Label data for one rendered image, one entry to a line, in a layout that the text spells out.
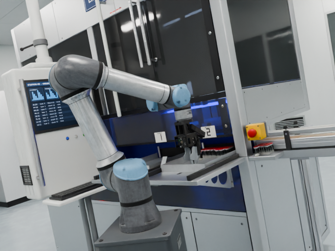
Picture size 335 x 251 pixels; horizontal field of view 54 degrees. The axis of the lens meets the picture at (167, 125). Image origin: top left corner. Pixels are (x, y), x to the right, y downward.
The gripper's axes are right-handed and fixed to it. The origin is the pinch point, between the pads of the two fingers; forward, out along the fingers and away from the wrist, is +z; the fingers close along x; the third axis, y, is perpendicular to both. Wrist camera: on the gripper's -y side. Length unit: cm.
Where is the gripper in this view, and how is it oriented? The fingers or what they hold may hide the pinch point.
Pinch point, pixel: (195, 163)
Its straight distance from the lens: 147.0
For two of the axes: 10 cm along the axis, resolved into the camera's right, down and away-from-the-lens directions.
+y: -6.4, 1.6, -7.5
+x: 7.4, -1.0, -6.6
